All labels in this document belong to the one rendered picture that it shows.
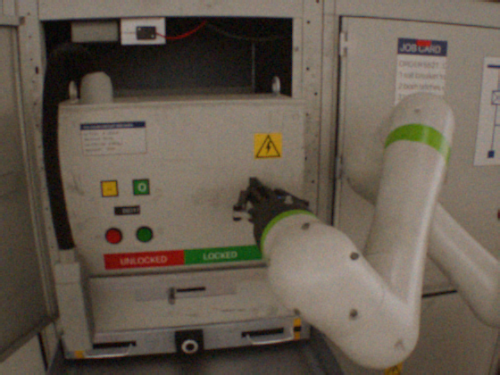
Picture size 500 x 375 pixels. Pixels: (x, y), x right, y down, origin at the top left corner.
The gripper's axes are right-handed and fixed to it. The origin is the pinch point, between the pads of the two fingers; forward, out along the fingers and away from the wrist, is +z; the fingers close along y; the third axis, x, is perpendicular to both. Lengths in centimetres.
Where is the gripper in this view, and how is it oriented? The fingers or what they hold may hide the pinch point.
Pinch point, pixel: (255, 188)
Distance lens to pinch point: 84.3
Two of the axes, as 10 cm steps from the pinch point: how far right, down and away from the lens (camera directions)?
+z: -1.8, -2.7, 9.5
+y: 9.8, -0.5, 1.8
